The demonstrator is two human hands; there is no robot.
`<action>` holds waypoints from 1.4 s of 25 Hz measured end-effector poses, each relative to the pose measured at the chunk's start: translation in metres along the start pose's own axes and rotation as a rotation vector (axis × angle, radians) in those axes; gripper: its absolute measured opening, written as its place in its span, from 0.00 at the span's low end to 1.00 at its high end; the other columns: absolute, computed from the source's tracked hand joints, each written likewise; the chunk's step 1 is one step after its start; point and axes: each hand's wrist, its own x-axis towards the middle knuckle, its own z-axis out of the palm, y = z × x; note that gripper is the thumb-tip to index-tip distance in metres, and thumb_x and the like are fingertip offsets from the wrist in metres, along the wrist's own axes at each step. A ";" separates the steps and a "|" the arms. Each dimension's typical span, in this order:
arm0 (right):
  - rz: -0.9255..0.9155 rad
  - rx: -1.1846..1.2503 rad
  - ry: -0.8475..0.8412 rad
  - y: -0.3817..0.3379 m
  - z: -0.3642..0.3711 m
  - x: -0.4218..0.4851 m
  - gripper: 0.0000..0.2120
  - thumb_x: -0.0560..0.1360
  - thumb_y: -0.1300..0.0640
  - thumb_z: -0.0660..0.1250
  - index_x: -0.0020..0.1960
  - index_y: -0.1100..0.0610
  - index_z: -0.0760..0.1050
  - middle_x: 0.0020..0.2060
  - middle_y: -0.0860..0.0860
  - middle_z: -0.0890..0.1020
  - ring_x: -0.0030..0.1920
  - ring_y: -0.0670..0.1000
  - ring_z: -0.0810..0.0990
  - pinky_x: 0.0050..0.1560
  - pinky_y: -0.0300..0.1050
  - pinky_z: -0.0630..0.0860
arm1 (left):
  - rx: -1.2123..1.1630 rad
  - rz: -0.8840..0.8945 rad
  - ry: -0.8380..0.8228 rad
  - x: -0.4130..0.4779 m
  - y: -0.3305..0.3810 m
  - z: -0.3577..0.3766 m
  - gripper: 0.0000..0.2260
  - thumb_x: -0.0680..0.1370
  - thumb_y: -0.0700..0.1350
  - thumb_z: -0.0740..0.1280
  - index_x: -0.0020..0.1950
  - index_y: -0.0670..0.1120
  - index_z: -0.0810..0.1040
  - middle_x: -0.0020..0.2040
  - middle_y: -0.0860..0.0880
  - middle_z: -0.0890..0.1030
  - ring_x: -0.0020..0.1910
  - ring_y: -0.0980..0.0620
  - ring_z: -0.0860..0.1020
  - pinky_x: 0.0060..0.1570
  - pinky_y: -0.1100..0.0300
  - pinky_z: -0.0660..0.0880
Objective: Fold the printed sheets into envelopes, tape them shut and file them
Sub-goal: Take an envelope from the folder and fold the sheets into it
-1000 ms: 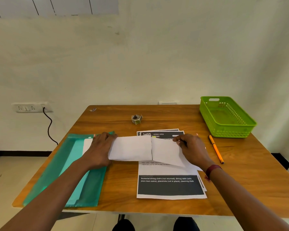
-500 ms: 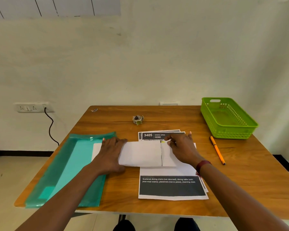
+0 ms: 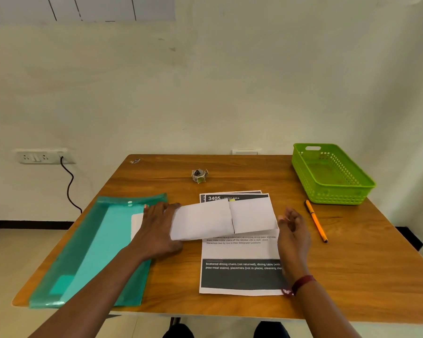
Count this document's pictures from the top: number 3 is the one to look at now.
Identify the black skirting board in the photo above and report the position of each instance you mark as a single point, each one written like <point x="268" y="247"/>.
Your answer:
<point x="28" y="224"/>

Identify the person's right hand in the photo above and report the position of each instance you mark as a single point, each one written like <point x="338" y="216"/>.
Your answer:
<point x="296" y="249"/>

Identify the white wall socket panel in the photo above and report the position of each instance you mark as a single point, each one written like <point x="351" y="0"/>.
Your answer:
<point x="35" y="156"/>

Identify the white blank wall plate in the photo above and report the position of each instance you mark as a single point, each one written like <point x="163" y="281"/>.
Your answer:
<point x="246" y="152"/>

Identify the green plastic basket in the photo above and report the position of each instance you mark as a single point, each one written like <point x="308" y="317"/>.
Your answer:
<point x="331" y="175"/>

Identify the person's leg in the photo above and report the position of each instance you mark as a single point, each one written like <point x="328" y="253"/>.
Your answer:
<point x="178" y="332"/>
<point x="271" y="330"/>

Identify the person's left hand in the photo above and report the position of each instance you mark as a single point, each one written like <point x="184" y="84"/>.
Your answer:
<point x="155" y="232"/>

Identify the dark red wrist band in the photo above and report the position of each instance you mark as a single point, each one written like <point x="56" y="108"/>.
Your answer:
<point x="303" y="282"/>

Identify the grey metal table leg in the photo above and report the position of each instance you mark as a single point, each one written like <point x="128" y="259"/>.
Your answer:
<point x="175" y="322"/>

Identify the green translucent plastic folder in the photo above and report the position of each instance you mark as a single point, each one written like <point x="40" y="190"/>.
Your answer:
<point x="81" y="235"/>

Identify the person's right leg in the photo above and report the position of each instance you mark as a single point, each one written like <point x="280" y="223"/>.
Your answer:
<point x="271" y="330"/>

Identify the person's right forearm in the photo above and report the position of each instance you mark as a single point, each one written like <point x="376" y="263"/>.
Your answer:
<point x="324" y="313"/>

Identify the person's left forearm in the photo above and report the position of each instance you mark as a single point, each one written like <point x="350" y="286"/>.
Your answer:
<point x="98" y="295"/>

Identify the orange pen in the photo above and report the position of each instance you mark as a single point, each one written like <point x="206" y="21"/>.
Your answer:
<point x="316" y="220"/>

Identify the small clear tape roll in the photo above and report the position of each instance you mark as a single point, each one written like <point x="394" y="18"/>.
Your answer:
<point x="199" y="175"/>

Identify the person's left leg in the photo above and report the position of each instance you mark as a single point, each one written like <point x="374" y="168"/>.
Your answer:
<point x="178" y="332"/>

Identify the white envelope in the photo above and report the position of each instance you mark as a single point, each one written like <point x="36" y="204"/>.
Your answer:
<point x="201" y="221"/>

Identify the small silver foil scrap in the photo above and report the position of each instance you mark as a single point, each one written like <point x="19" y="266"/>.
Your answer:
<point x="135" y="161"/>

